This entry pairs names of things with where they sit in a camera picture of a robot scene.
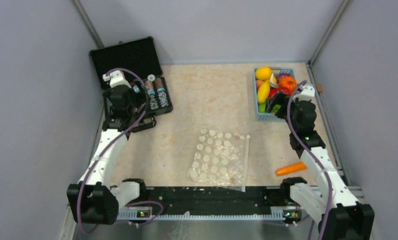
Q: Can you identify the blue perforated plastic basket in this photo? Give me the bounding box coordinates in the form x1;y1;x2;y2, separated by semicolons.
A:
253;66;295;122

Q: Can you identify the clear dotted zip bag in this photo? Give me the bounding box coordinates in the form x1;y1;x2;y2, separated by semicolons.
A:
187;128;251;192

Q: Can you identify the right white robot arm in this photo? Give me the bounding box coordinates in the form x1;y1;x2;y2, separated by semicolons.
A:
268;81;375;240

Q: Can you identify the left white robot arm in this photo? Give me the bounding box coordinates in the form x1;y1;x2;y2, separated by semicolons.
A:
66;68;150;227

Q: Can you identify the red toy pepper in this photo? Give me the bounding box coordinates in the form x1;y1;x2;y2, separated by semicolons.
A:
268;87;292;98

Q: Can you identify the green toy lime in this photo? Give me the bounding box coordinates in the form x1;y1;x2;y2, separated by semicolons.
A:
258;103;266;113

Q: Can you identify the orange toy pumpkin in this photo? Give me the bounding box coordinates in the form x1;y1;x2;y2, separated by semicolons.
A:
278;76;297;92

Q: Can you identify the purple toy onion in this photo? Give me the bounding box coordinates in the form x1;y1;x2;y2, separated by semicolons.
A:
276;72;291;81

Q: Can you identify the toy peach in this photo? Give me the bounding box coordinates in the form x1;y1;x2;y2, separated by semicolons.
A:
255;80;264;90

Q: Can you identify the yellow toy lemon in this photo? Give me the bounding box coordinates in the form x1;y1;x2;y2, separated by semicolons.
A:
254;66;273;81

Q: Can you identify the black poker chip case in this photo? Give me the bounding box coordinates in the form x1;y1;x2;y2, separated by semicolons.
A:
89;36;173;133

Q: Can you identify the orange toy carrot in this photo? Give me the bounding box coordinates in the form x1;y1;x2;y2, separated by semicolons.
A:
275;162;307;176

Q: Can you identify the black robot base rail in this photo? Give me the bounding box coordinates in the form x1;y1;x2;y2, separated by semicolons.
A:
135;186;306;220

